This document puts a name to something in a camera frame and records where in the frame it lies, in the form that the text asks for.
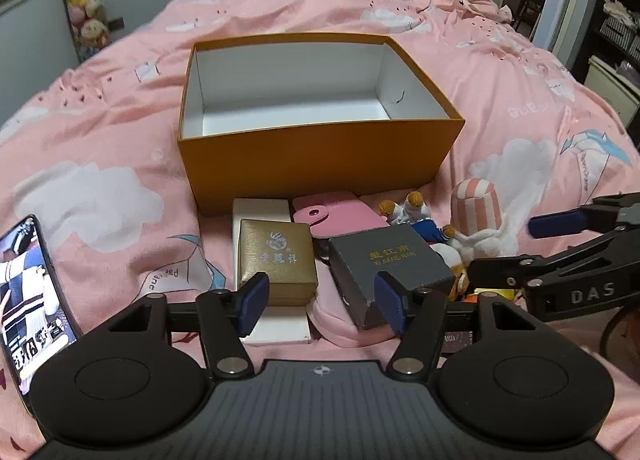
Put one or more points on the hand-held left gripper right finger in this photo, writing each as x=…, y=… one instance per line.
x=390, y=302

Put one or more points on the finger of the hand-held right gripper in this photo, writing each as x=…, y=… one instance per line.
x=495, y=271
x=555, y=225

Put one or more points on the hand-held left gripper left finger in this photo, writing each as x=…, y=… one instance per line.
x=255, y=302

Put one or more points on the gold jewelry box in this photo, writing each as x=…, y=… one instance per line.
x=275, y=260

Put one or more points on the dark grey box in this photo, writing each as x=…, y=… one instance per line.
x=390, y=255

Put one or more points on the pink cloth pouch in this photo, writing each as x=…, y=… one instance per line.
x=337, y=325

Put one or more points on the dark printed card pack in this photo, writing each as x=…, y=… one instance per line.
x=457, y=342

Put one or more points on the long white box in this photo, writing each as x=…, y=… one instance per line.
x=260, y=210

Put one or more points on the pink snap wallet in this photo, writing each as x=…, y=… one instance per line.
x=350, y=215

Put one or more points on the orange cardboard box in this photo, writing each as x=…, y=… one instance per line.
x=310, y=164

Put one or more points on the small yellow object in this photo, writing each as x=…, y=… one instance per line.
x=492, y=294

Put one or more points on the duck plush toy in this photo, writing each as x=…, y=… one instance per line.
x=442, y=252

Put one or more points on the pink striped plush toy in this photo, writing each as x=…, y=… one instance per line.
x=475, y=210

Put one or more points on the white storage bin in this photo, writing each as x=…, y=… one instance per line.
x=607, y=84

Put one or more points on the dark wooden chair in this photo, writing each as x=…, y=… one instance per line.
x=530, y=4

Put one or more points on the smartphone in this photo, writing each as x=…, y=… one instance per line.
x=30, y=300

